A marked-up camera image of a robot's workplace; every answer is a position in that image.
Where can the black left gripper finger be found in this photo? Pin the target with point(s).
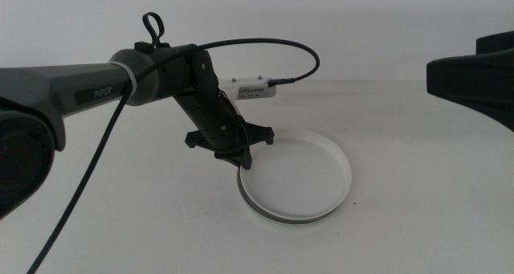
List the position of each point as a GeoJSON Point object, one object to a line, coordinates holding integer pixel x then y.
{"type": "Point", "coordinates": [246, 157]}
{"type": "Point", "coordinates": [229, 156]}

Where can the white shallow bowl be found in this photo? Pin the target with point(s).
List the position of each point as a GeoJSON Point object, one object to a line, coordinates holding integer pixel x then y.
{"type": "Point", "coordinates": [297, 177]}

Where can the pale green shallow bowl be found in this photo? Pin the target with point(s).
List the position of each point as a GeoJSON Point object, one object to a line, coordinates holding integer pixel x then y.
{"type": "Point", "coordinates": [289, 224]}

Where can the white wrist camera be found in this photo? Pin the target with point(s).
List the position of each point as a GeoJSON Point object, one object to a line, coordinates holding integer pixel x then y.
{"type": "Point", "coordinates": [251, 91]}

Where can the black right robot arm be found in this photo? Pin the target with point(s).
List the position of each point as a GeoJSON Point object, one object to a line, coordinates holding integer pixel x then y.
{"type": "Point", "coordinates": [474, 81]}

